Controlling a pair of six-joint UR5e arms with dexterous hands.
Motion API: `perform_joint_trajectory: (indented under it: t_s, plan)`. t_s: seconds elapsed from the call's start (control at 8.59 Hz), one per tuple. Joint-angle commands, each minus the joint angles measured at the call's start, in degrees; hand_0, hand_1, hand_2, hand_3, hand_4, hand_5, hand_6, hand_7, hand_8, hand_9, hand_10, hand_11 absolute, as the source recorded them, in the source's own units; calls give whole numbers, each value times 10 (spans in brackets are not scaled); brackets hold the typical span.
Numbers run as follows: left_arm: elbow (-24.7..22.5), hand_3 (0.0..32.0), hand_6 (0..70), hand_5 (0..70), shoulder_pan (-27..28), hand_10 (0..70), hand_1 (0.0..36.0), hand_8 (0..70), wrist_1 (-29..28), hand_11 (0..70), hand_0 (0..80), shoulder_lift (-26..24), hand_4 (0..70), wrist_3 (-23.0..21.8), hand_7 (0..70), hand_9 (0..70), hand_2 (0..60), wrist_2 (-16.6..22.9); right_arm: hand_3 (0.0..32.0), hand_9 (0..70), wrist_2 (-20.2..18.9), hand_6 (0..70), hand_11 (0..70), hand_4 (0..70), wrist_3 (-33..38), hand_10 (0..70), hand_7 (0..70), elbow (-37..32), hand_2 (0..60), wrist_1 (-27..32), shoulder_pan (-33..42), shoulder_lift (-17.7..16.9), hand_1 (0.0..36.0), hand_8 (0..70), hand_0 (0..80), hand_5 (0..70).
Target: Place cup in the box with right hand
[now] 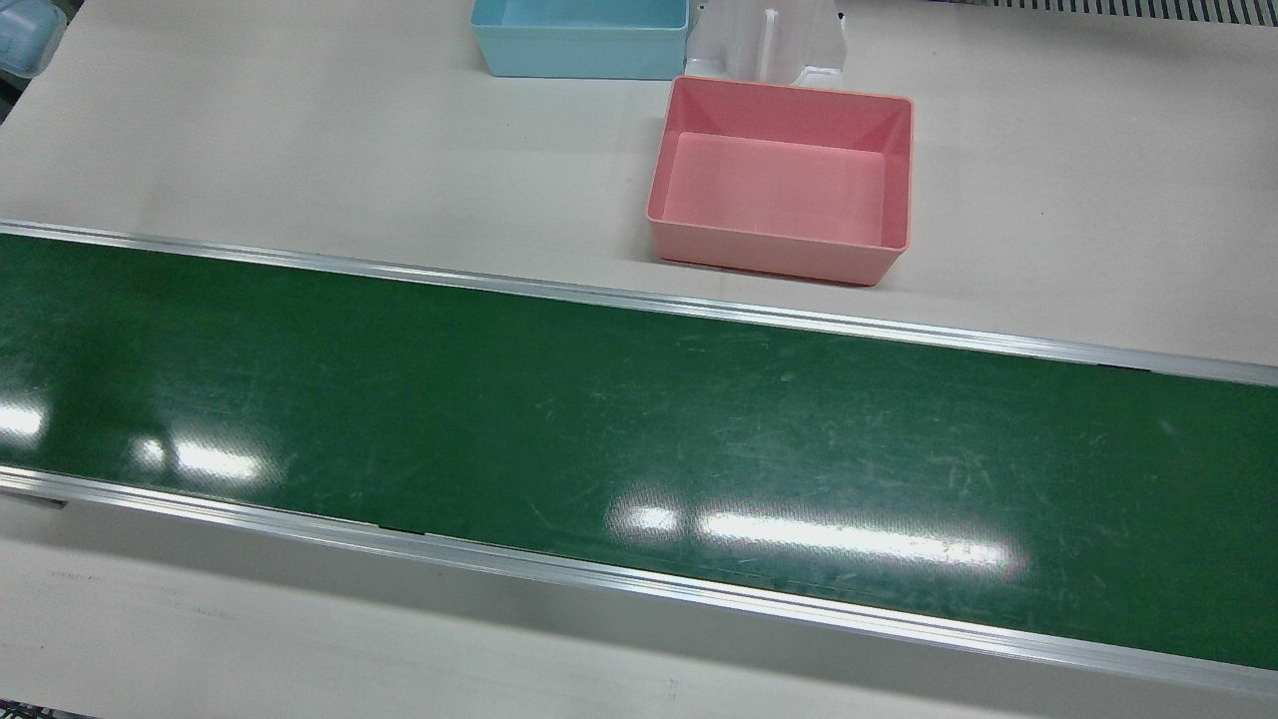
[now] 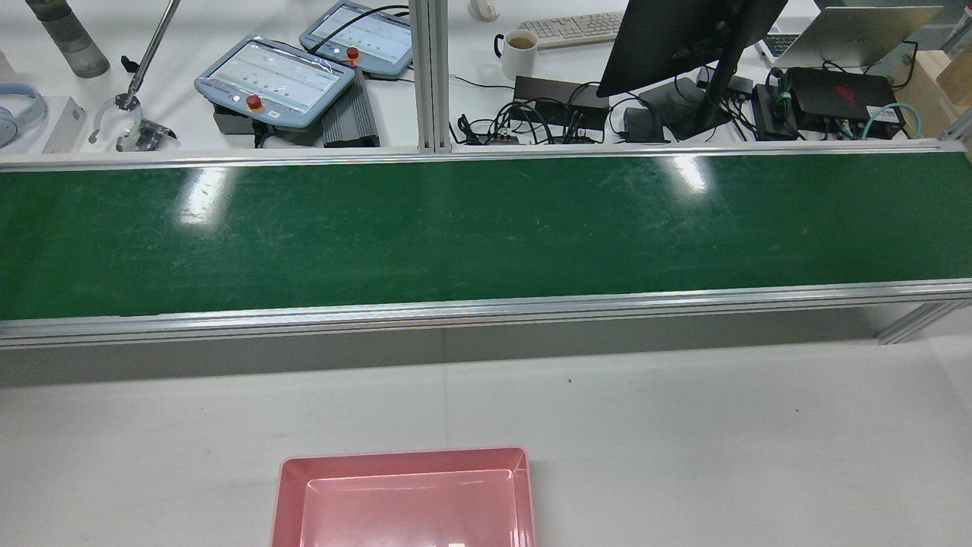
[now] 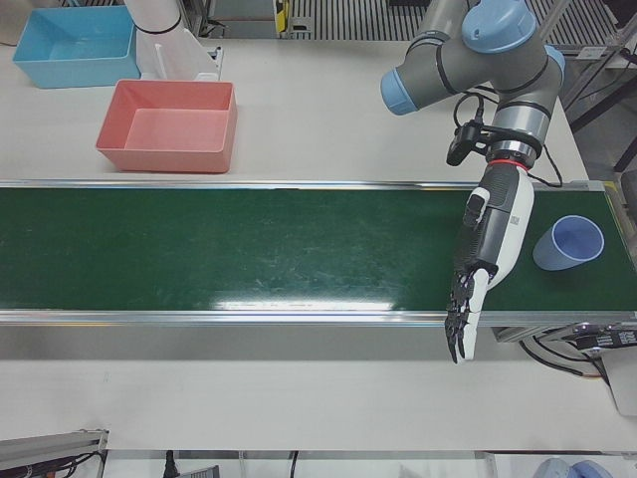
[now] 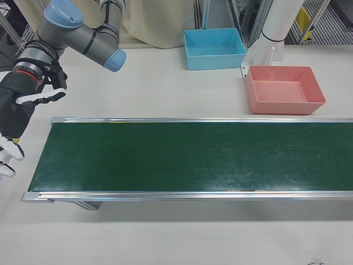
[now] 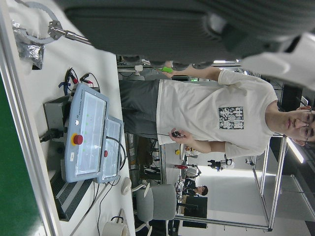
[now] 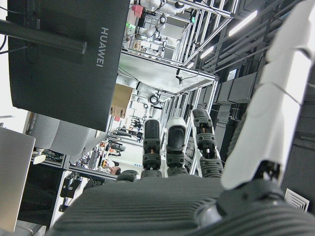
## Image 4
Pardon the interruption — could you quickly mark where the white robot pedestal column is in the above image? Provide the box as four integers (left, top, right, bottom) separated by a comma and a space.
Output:
240, 0, 306, 80

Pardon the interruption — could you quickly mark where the yellow black post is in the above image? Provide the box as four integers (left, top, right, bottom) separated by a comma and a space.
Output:
296, 7, 314, 43

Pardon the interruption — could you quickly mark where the beige curtain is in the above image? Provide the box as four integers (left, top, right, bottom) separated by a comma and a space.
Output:
117, 0, 199, 50

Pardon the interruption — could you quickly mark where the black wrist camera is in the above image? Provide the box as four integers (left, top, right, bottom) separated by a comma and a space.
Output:
44, 62, 68, 91

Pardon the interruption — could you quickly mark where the pink plastic box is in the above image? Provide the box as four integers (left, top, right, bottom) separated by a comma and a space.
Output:
245, 65, 327, 115

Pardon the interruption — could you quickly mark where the green conveyor belt aluminium frame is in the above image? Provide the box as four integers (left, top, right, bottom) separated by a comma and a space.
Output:
20, 116, 353, 212

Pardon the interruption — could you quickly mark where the aluminium profile frame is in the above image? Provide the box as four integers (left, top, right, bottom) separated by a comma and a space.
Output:
226, 0, 267, 47

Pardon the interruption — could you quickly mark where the light blue pole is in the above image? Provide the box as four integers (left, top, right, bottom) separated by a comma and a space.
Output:
202, 0, 211, 30

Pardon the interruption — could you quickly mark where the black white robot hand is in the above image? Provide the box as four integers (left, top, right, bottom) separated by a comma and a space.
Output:
0, 70, 68, 179

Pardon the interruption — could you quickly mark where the light blue plastic box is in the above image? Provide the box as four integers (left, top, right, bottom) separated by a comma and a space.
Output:
183, 27, 248, 71

